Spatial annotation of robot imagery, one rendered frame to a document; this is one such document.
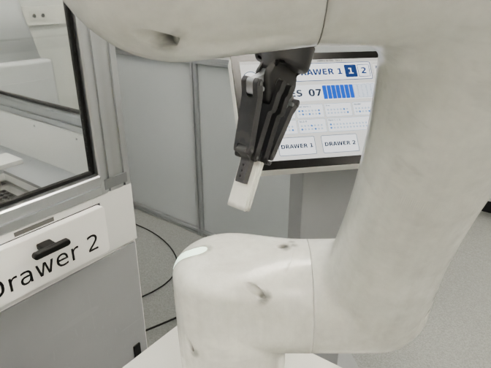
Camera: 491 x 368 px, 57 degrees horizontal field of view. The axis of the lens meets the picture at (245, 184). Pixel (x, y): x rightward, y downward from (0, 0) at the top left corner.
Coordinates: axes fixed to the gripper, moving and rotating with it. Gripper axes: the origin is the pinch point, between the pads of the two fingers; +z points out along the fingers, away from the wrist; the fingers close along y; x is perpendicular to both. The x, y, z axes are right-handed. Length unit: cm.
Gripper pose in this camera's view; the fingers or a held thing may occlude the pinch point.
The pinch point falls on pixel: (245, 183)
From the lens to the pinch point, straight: 61.5
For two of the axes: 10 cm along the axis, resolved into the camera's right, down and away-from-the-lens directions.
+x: -8.1, -2.9, 5.0
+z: -2.9, 9.5, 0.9
